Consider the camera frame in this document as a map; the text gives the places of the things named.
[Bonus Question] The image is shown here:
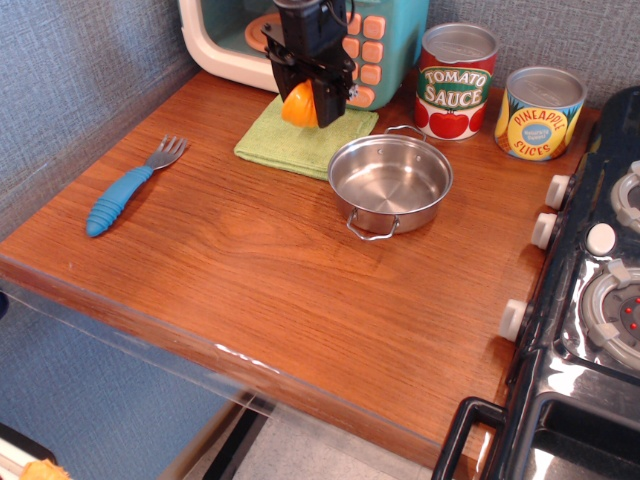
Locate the pineapple slices toy can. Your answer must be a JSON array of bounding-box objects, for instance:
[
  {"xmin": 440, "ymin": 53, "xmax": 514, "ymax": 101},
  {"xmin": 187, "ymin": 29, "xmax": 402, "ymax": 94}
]
[{"xmin": 494, "ymin": 66, "xmax": 587, "ymax": 161}]

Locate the white stove knob rear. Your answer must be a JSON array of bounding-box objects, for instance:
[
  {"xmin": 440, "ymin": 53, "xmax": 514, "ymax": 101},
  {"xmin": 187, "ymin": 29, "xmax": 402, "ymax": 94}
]
[{"xmin": 545, "ymin": 175, "xmax": 571, "ymax": 210}]

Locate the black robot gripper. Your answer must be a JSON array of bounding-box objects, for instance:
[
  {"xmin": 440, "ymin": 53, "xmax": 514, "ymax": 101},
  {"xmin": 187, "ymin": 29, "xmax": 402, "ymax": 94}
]
[{"xmin": 262, "ymin": 1, "xmax": 357, "ymax": 128}]

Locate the white round stove button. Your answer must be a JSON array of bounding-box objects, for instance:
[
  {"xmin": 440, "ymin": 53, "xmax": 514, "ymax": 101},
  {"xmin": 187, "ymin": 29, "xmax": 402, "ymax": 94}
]
[{"xmin": 586, "ymin": 223, "xmax": 616, "ymax": 256}]

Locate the small steel pot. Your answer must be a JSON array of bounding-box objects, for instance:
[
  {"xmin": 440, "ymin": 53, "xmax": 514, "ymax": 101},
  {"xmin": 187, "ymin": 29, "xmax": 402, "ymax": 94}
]
[{"xmin": 327, "ymin": 125, "xmax": 454, "ymax": 242}]

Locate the orange microwave turntable plate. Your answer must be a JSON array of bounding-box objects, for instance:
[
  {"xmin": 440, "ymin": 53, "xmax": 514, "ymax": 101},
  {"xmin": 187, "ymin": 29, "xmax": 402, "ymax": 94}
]
[{"xmin": 244, "ymin": 13, "xmax": 280, "ymax": 52}]

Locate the grey rear stove burner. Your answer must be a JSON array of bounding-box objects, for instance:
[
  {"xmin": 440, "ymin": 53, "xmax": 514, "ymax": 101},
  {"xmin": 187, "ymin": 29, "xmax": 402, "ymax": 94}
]
[{"xmin": 610, "ymin": 160, "xmax": 640, "ymax": 233}]

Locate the grey front stove burner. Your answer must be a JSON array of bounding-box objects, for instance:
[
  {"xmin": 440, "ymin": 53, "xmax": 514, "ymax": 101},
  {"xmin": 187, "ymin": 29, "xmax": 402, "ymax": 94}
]
[{"xmin": 581, "ymin": 259, "xmax": 639, "ymax": 371}]

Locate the black oven door handle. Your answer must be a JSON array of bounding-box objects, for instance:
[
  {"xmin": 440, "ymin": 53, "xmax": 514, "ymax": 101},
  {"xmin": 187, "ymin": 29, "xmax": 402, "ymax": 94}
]
[{"xmin": 432, "ymin": 397, "xmax": 507, "ymax": 479}]

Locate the blue handled toy fork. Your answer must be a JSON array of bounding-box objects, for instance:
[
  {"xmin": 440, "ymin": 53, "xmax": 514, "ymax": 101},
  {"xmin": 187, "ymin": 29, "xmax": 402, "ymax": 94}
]
[{"xmin": 85, "ymin": 135, "xmax": 188, "ymax": 238}]

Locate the green folded towel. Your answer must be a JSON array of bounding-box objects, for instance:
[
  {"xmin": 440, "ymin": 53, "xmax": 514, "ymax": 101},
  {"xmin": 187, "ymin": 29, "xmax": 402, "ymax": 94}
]
[{"xmin": 234, "ymin": 97, "xmax": 379, "ymax": 180}]

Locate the grey stove burner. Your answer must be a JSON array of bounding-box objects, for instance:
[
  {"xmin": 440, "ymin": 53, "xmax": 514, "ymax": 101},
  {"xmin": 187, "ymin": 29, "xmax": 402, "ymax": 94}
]
[
  {"xmin": 610, "ymin": 160, "xmax": 640, "ymax": 233},
  {"xmin": 581, "ymin": 259, "xmax": 639, "ymax": 371}
]

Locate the white stove knob middle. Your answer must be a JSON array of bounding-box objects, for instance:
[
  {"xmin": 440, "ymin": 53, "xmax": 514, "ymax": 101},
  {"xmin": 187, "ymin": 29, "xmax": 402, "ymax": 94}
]
[{"xmin": 530, "ymin": 213, "xmax": 557, "ymax": 250}]

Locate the white stove knob front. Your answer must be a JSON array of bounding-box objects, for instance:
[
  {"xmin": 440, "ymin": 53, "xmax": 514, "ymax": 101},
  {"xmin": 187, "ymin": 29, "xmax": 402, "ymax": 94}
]
[{"xmin": 499, "ymin": 299, "xmax": 528, "ymax": 342}]

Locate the white stove knob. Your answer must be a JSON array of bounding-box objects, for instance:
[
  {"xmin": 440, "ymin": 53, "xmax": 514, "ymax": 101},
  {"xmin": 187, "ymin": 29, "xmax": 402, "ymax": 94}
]
[
  {"xmin": 499, "ymin": 299, "xmax": 528, "ymax": 342},
  {"xmin": 545, "ymin": 175, "xmax": 571, "ymax": 210},
  {"xmin": 530, "ymin": 213, "xmax": 557, "ymax": 250}
]

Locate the tomato sauce toy can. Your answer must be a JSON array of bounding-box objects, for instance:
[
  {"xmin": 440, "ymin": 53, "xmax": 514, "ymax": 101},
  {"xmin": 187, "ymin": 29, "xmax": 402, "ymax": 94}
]
[{"xmin": 414, "ymin": 23, "xmax": 498, "ymax": 140}]

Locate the orange fuzzy object corner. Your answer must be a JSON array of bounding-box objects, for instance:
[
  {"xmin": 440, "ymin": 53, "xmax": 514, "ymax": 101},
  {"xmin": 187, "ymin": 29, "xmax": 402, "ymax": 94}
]
[{"xmin": 19, "ymin": 459, "xmax": 71, "ymax": 480}]

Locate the black toy stove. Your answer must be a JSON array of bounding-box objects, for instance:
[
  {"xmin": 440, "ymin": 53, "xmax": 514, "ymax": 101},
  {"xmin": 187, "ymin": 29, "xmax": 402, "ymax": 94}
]
[{"xmin": 432, "ymin": 85, "xmax": 640, "ymax": 480}]

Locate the teal toy microwave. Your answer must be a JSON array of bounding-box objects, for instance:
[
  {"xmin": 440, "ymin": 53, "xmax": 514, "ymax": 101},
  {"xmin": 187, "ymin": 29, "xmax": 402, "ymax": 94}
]
[{"xmin": 178, "ymin": 1, "xmax": 429, "ymax": 111}]

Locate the orange toy half fruit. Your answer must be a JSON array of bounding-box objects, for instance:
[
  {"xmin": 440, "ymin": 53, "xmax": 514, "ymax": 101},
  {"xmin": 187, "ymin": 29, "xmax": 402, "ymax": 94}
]
[{"xmin": 281, "ymin": 80, "xmax": 318, "ymax": 128}]

